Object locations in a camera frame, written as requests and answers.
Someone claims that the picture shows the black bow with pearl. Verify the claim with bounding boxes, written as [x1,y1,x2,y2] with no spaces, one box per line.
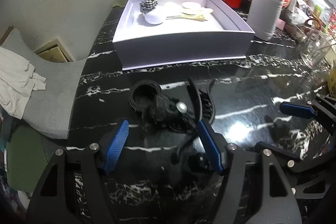
[141,94,196,135]

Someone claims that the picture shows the black band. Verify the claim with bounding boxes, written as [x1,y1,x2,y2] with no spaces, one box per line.
[129,80,162,112]

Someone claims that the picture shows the cream hair claw clip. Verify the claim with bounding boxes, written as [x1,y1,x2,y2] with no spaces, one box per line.
[166,7,214,22]

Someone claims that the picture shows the white round compact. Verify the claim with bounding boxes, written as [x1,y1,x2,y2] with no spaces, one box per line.
[144,8,166,25]

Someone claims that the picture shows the pink round compact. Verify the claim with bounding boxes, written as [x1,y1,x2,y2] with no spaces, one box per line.
[182,2,202,10]

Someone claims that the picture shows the black white gingham scrunchie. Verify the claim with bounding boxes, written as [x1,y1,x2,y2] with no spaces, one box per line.
[139,0,158,14]

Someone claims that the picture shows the black hair claw clip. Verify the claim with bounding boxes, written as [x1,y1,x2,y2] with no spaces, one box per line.
[187,77,215,124]

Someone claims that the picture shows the clear glass jar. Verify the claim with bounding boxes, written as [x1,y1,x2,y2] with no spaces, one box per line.
[300,27,335,69]

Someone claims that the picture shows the grey cushioned chair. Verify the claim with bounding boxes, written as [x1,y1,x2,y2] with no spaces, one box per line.
[2,28,86,139]

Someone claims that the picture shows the green mat on floor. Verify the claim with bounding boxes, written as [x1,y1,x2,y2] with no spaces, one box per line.
[6,126,47,193]

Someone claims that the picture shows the pink small box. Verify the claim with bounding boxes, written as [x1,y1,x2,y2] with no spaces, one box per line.
[276,18,285,31]

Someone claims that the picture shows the white paper roll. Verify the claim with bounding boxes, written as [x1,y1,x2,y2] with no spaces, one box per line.
[247,0,284,41]

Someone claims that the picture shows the framed picture on floor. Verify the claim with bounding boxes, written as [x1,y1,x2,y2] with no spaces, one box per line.
[34,38,74,63]

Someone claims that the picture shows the white cloth on chair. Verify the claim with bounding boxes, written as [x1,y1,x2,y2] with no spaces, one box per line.
[0,47,47,119]

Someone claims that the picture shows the lavender gift box with lid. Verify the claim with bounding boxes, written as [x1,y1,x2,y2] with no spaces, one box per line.
[113,0,254,71]

